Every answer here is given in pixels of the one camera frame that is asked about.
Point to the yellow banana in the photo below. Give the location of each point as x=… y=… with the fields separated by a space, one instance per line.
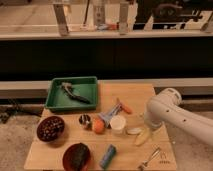
x=143 y=137

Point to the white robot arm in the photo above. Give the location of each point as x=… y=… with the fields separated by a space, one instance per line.
x=165 y=107

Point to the dark purple bowl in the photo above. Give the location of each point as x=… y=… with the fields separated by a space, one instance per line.
x=50 y=129

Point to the red bowl with dark contents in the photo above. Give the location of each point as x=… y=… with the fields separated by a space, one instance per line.
x=76 y=158

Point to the orange carrot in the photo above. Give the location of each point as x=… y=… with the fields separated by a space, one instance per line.
x=124 y=107

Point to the light blue scoop utensil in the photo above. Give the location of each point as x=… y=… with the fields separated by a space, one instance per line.
x=106 y=117

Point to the white cup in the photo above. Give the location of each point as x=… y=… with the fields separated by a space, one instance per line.
x=118 y=124

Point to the small dark metallic ball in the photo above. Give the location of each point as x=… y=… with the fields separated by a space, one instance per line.
x=85 y=121

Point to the dark garlic press tool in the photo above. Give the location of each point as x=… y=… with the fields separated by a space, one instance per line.
x=69 y=90

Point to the green plastic tray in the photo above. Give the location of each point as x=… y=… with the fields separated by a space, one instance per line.
x=57 y=100

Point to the orange fruit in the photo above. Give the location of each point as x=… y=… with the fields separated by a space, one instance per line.
x=98 y=126

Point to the wooden board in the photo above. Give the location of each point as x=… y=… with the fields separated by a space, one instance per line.
x=49 y=156

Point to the white oval shell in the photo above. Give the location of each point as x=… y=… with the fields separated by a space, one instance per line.
x=134 y=131

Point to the blue rectangular block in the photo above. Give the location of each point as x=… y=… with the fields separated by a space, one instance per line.
x=107 y=157

